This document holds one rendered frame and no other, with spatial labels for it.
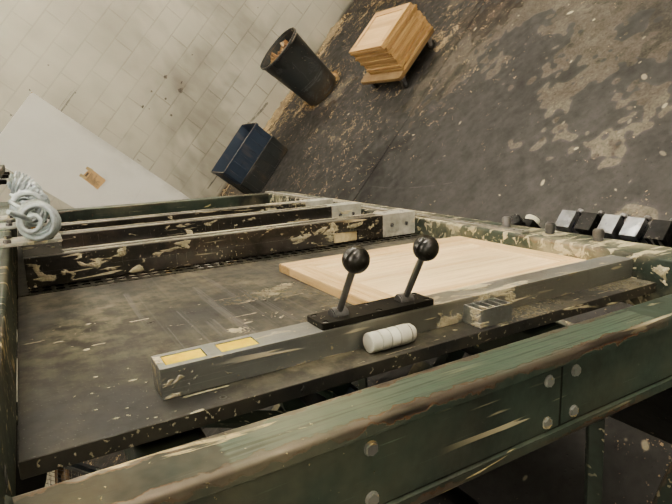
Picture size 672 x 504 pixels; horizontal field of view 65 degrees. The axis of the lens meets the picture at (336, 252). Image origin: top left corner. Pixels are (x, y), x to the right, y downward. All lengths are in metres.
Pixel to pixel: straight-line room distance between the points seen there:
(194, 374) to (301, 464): 0.25
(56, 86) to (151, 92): 0.89
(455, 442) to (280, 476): 0.20
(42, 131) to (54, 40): 1.63
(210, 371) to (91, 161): 4.10
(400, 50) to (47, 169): 2.87
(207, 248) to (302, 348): 0.71
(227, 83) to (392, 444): 6.00
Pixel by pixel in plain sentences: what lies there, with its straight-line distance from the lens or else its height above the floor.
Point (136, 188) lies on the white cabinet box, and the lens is 4.77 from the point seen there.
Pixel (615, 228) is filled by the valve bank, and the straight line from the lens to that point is 1.50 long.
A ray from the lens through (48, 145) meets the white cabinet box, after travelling 4.70.
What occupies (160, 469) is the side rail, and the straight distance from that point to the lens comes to 0.47.
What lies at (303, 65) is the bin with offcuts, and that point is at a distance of 5.49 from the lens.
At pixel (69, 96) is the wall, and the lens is 6.11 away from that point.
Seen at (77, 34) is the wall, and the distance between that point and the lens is 6.16.
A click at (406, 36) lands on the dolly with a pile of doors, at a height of 0.28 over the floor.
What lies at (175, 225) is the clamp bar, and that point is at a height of 1.45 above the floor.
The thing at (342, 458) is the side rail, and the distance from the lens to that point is 0.51.
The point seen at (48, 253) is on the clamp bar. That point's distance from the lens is 1.34.
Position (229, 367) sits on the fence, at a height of 1.57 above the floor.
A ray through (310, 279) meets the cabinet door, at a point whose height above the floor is 1.33.
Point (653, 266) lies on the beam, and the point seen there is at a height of 0.90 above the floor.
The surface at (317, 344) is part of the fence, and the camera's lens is 0.74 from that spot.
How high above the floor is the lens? 1.89
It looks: 31 degrees down
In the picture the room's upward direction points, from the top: 54 degrees counter-clockwise
